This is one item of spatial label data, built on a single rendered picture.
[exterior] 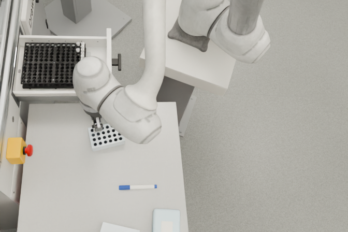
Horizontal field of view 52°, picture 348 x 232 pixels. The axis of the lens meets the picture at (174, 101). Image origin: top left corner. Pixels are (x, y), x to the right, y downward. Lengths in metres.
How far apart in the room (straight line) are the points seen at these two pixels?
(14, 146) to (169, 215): 0.57
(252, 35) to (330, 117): 1.49
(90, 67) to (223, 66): 0.72
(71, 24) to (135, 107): 1.72
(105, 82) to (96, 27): 1.61
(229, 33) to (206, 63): 0.26
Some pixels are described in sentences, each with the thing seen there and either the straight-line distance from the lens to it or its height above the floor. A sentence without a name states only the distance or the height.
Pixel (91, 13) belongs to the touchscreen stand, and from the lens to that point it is 2.65.
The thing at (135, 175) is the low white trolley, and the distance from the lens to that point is 1.37.
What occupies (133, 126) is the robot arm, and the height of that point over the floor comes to 1.20.
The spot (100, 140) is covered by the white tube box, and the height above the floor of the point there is 0.79.
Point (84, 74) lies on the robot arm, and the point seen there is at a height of 1.25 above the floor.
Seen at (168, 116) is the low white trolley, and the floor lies 0.76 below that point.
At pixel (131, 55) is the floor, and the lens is 2.49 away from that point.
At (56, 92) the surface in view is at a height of 0.89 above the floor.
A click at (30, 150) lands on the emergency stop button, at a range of 1.29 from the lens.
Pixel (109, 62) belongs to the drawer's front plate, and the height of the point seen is 0.93.
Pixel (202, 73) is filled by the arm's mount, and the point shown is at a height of 0.83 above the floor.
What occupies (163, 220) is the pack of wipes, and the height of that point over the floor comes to 0.80.
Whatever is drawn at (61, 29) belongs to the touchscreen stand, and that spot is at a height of 0.03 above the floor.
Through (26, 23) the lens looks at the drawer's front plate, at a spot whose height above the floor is 0.91.
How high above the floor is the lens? 2.08
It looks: 63 degrees down
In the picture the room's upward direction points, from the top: 19 degrees clockwise
